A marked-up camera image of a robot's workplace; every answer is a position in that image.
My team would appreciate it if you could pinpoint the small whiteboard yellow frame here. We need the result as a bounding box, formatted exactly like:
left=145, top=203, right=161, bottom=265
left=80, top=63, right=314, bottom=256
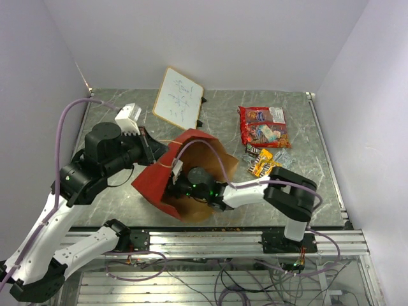
left=152, top=66, right=207, bottom=130

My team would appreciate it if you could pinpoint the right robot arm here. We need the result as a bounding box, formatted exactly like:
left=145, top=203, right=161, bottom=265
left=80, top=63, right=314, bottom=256
left=166, top=166, right=323, bottom=252

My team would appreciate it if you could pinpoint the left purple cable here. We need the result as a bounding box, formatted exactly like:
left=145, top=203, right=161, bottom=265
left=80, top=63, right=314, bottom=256
left=0, top=98, right=122, bottom=288

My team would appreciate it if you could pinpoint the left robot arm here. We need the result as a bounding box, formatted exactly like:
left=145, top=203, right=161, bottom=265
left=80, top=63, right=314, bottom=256
left=1, top=122, right=168, bottom=303

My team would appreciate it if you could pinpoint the aluminium rail frame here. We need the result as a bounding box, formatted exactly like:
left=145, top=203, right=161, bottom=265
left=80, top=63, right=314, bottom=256
left=18, top=89, right=386, bottom=306

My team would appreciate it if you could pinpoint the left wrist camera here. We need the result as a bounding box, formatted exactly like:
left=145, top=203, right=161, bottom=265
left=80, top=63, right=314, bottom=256
left=115, top=103, right=142, bottom=135

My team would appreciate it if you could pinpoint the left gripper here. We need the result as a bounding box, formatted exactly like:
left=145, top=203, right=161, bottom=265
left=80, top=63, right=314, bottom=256
left=103, top=125, right=170, bottom=177

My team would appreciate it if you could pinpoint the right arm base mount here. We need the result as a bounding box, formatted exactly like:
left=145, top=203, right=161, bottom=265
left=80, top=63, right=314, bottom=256
left=259, top=228, right=317, bottom=254

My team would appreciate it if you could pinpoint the silver foil snack packet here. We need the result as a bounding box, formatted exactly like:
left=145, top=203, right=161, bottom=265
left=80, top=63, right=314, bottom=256
left=273, top=148, right=297, bottom=170

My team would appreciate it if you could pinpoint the yellow M&M packet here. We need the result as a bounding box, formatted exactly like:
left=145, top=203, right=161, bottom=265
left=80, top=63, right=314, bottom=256
left=248, top=149, right=273, bottom=176
left=252, top=161, right=282, bottom=177

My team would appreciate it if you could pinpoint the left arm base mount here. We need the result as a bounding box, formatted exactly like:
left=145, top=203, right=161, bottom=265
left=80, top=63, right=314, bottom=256
left=128, top=229, right=150, bottom=252

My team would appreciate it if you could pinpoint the red cookie snack bag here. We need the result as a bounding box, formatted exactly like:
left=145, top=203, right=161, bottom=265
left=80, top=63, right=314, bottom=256
left=237, top=106, right=291, bottom=148

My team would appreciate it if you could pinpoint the red paper bag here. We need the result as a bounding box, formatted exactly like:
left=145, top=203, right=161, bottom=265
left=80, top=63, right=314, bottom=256
left=131, top=129, right=238, bottom=222

